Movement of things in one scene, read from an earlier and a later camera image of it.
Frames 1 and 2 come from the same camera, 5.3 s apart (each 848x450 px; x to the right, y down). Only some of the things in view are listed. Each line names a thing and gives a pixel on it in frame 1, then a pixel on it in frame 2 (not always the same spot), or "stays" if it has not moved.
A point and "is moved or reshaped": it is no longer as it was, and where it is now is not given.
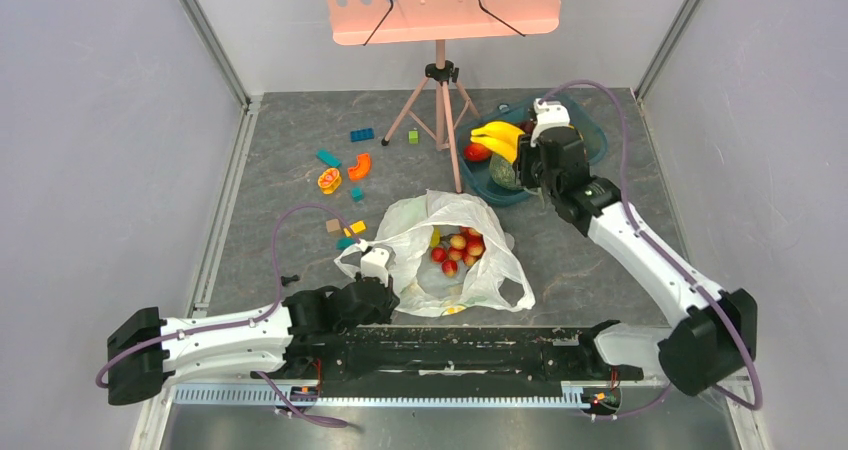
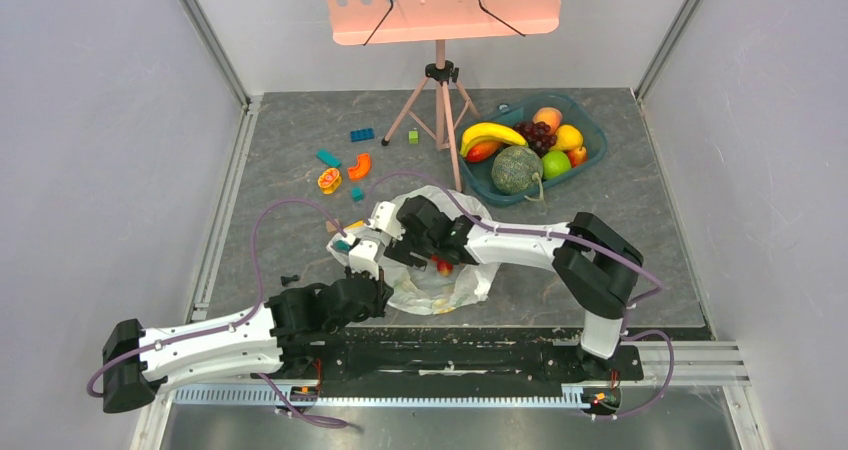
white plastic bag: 452,254 is moved or reshaped
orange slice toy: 330,180 stays
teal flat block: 329,158 stays
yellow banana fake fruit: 499,137 is moved or reshaped
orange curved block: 362,169 stays
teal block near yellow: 344,242 stays
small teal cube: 357,194 stays
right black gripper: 530,166 → 404,249
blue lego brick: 362,134 stays
